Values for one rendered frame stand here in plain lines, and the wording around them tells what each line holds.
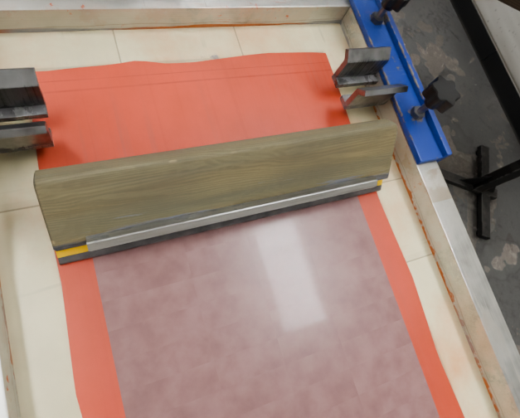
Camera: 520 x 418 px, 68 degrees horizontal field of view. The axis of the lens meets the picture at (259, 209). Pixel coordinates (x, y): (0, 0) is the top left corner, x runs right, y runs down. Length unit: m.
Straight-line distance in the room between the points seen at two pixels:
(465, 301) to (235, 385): 0.31
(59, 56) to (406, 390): 0.58
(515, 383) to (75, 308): 0.52
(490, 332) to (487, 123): 1.96
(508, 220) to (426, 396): 1.79
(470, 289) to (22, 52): 0.62
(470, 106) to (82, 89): 2.16
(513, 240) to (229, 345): 1.95
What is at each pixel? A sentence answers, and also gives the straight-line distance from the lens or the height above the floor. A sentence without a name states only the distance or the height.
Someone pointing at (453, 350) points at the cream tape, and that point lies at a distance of 0.59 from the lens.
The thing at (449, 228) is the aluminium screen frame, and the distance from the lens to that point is 0.58.
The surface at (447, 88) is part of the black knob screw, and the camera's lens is 0.57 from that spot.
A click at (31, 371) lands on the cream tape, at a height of 0.95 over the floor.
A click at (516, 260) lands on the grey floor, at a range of 2.24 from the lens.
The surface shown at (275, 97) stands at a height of 0.95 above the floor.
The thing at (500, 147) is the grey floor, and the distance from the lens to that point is 2.46.
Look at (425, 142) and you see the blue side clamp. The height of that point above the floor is 1.00.
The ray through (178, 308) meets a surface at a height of 0.96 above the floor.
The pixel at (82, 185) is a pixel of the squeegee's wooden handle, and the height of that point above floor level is 1.03.
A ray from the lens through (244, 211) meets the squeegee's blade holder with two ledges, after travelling 0.43.
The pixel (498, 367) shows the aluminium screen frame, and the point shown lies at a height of 0.99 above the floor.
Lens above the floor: 1.39
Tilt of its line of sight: 65 degrees down
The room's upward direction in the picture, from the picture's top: 45 degrees clockwise
